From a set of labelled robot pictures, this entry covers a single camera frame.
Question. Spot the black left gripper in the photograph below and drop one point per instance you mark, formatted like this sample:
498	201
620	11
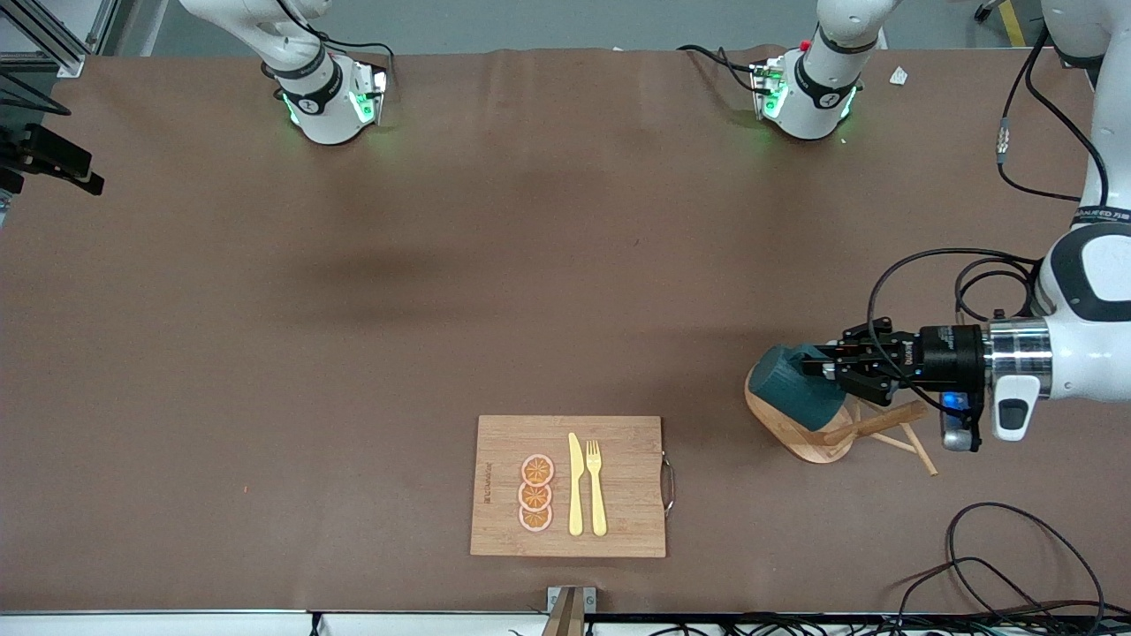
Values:
947	352

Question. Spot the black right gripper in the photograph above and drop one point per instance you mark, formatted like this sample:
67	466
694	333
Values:
55	155

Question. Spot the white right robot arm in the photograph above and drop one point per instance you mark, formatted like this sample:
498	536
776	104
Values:
322	97

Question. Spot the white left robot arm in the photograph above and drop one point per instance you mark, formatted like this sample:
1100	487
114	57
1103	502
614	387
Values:
1087	353

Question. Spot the wooden cup rack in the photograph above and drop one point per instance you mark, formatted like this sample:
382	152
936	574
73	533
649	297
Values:
875	422

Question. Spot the yellow plastic fork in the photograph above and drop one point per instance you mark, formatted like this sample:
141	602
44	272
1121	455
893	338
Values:
598	503

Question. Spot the brown table cover mat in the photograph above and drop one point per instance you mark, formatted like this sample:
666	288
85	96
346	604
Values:
565	265

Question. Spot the yellow plastic knife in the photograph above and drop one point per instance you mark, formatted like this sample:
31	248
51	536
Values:
575	495

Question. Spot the white paper scrap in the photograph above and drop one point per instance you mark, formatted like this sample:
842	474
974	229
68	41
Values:
899	76

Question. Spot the toy orange slice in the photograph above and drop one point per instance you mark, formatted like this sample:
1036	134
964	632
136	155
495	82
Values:
537	470

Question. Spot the aluminium frame profile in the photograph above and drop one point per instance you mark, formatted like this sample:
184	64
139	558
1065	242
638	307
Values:
62	53

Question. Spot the grey metal bracket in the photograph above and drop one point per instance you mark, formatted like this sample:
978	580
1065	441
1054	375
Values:
557	601

